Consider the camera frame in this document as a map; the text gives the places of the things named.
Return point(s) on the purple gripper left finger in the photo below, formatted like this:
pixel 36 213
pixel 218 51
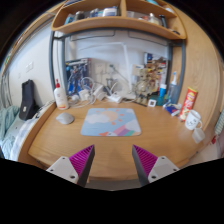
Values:
pixel 75 168

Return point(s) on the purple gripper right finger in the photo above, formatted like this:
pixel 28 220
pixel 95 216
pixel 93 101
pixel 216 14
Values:
pixel 151 168

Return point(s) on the grey computer mouse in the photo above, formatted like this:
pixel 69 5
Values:
pixel 65 118

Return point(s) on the pastel cloud mouse pad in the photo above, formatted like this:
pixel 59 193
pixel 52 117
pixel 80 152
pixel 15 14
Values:
pixel 111 122

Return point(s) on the clear plastic cup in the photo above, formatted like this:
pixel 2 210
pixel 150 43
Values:
pixel 198 135

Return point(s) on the blue snack packet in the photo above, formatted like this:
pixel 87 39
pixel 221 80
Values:
pixel 173 109

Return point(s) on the white face mug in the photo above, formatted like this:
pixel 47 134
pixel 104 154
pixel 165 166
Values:
pixel 193 120

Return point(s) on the red chips can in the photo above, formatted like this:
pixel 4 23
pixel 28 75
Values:
pixel 188 103

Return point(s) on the white lotion bottle red cap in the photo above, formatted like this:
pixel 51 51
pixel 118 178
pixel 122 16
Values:
pixel 60 97

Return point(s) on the white power strip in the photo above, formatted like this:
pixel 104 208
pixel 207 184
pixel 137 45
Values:
pixel 115 98

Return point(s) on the black bag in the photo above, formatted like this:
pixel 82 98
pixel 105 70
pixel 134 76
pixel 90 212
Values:
pixel 28 106

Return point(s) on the clear spray bottle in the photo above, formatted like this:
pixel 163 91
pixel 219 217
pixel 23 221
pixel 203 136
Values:
pixel 173 89

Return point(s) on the blue cap bottle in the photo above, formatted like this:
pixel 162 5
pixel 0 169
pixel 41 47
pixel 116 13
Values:
pixel 161 95

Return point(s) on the robot figure model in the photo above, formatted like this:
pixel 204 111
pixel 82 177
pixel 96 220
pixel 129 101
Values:
pixel 144 87

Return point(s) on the teal bed blanket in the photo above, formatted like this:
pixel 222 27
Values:
pixel 7 117

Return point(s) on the blue robot model box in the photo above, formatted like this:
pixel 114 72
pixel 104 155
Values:
pixel 78 73

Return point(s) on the white charger with cables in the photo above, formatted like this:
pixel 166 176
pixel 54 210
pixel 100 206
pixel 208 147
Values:
pixel 91 91

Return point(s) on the wooden wall shelf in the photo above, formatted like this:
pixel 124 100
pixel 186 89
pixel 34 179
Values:
pixel 158 18

